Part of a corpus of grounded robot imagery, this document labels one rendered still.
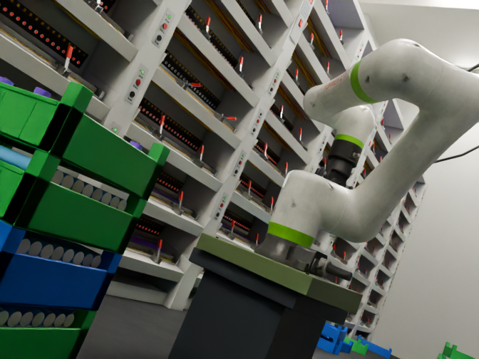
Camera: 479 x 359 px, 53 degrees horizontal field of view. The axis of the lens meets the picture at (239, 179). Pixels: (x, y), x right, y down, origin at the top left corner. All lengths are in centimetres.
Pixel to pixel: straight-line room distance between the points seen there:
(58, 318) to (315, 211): 75
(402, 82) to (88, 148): 70
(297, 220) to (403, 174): 28
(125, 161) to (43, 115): 12
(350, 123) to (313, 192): 33
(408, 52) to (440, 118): 17
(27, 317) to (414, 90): 84
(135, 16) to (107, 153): 108
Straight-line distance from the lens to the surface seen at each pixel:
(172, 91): 167
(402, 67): 106
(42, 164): 52
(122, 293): 183
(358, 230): 129
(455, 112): 113
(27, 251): 56
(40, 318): 63
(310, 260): 119
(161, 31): 159
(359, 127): 148
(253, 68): 219
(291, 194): 122
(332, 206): 124
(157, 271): 187
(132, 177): 63
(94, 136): 56
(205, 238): 118
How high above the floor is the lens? 30
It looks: 8 degrees up
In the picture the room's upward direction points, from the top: 23 degrees clockwise
